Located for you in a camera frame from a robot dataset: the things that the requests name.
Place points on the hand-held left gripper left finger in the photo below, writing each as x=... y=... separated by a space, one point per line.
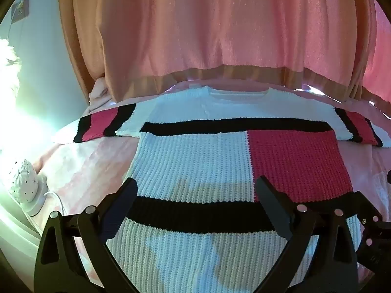
x=114 y=219

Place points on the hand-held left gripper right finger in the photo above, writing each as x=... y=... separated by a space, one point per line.
x=276 y=216

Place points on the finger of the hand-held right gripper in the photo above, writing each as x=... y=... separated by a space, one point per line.
x=371 y=235

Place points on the white red black knit sweater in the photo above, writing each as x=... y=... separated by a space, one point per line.
x=195 y=164

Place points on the pink printed blanket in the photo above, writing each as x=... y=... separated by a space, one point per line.
x=82 y=171

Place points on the white dotted night lamp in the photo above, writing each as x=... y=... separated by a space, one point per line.
x=21 y=181

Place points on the white fluffy decoration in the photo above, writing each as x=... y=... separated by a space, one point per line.
x=9 y=55

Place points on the pink orange curtain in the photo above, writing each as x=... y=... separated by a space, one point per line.
x=213 y=27

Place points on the wall socket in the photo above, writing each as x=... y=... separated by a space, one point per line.
x=20 y=10

